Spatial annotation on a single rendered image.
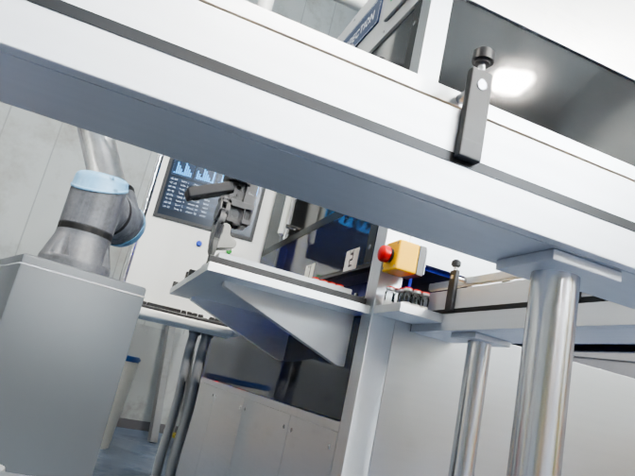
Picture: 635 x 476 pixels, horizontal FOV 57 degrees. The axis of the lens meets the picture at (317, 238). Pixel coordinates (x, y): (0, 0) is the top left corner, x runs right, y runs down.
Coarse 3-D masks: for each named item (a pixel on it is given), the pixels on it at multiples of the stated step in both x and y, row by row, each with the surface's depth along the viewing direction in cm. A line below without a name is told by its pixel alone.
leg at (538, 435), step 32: (544, 256) 58; (576, 256) 58; (544, 288) 60; (576, 288) 60; (544, 320) 59; (544, 352) 58; (544, 384) 57; (544, 416) 56; (512, 448) 58; (544, 448) 56
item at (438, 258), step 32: (384, 0) 201; (416, 0) 171; (480, 0) 166; (512, 0) 171; (544, 0) 175; (576, 0) 180; (608, 0) 185; (384, 32) 190; (544, 32) 173; (576, 32) 178; (608, 32) 183; (608, 64) 180; (288, 224) 237; (320, 224) 194; (448, 256) 148; (608, 352) 194
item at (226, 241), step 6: (216, 222) 139; (228, 228) 139; (222, 234) 139; (228, 234) 139; (216, 240) 137; (222, 240) 138; (228, 240) 139; (234, 240) 139; (210, 246) 138; (216, 246) 137; (222, 246) 138; (228, 246) 139; (234, 246) 139; (210, 252) 138
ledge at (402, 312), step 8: (384, 304) 133; (392, 304) 129; (400, 304) 126; (408, 304) 126; (376, 312) 136; (384, 312) 132; (392, 312) 129; (400, 312) 127; (408, 312) 126; (416, 312) 127; (424, 312) 127; (432, 312) 128; (400, 320) 139; (408, 320) 136; (416, 320) 133; (424, 320) 131; (432, 320) 128; (440, 320) 129
